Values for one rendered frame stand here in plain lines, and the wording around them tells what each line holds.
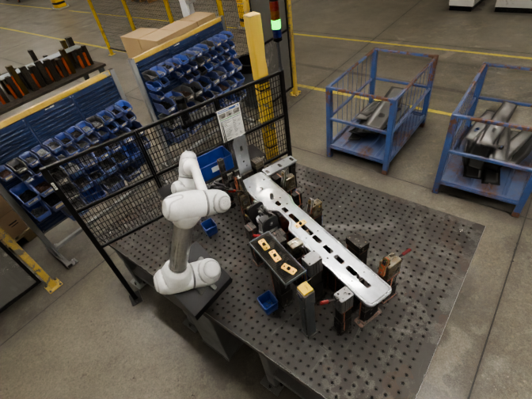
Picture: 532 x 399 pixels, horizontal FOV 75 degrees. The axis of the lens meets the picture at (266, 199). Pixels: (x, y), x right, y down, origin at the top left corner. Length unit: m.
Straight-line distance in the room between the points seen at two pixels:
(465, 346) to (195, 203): 2.29
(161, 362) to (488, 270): 2.84
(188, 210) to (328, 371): 1.17
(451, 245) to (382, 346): 0.91
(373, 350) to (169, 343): 1.72
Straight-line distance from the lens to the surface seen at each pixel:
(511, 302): 3.46
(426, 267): 2.55
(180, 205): 1.63
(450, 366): 3.04
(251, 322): 2.29
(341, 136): 4.63
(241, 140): 2.64
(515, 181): 4.28
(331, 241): 2.21
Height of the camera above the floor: 2.70
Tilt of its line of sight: 42 degrees down
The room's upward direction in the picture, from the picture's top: 10 degrees counter-clockwise
